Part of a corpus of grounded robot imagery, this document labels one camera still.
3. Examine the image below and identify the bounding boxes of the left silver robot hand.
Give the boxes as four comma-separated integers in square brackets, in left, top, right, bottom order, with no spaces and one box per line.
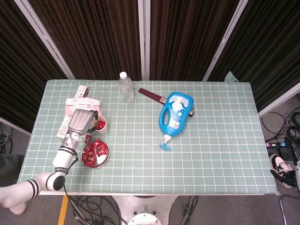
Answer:
[67,108,99,135]

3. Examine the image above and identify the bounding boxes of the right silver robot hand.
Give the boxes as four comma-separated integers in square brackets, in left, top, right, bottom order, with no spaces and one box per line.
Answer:
[270,159,300,191]

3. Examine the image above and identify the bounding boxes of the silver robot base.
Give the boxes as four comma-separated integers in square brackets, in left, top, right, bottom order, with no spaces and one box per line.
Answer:
[111,195,178,225]

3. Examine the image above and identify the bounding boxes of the white paper cup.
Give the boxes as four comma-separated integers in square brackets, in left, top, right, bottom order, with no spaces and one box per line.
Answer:
[90,116,108,135]

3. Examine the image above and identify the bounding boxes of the metal bowl of candies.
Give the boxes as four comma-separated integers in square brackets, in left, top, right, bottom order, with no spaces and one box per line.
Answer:
[81,140,111,169]

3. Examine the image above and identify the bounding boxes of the pink white wet wipes pack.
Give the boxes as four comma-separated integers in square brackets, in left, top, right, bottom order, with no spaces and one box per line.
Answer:
[65,97,103,117]

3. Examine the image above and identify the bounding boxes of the long white cardboard box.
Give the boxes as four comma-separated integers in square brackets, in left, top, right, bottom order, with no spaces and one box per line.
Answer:
[56,85,91,141]

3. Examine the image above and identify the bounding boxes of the black white sneaker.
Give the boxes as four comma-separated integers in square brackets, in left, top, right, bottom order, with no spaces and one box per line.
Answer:
[269,154,295,188]

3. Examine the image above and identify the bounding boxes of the black power strip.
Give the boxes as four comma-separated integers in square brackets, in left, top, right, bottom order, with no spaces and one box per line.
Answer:
[265,141,288,149]

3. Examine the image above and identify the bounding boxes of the clear plastic water bottle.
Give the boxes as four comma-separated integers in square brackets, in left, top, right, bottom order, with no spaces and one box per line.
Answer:
[118,71,136,104]

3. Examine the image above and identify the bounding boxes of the long dark red box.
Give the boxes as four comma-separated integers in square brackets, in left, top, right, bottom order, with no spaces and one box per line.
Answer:
[138,88,195,118]

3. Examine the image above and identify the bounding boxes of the dark ribbed partition panel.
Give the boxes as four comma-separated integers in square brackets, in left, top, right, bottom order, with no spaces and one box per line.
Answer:
[202,0,300,118]
[14,0,148,81]
[0,0,75,136]
[143,0,249,82]

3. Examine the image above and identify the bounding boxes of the blue pump detergent bottle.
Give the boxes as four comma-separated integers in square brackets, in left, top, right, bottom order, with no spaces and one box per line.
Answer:
[158,91,195,151]

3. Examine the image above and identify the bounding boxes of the white shoe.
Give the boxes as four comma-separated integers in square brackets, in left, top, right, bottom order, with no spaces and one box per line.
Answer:
[9,201,28,215]

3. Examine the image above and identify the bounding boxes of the green checked tablecloth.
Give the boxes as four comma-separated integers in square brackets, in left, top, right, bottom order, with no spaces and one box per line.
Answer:
[15,71,280,196]

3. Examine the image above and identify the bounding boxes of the grey metal tube frame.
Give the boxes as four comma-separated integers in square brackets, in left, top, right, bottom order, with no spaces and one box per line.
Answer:
[278,195,300,225]

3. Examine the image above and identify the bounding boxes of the black floor cable bundle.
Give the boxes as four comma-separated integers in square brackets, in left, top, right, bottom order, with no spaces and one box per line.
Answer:
[261,93,300,142]

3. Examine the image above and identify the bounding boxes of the grey floor cable bundle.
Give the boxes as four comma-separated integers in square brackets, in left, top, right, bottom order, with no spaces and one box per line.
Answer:
[0,121,16,153]

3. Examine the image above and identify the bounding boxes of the tangled black cables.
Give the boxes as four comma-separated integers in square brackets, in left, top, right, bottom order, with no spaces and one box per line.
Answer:
[63,187,128,225]

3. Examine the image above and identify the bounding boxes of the black cable with inline box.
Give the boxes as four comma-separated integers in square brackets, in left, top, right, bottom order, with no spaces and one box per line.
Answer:
[179,195,200,225]

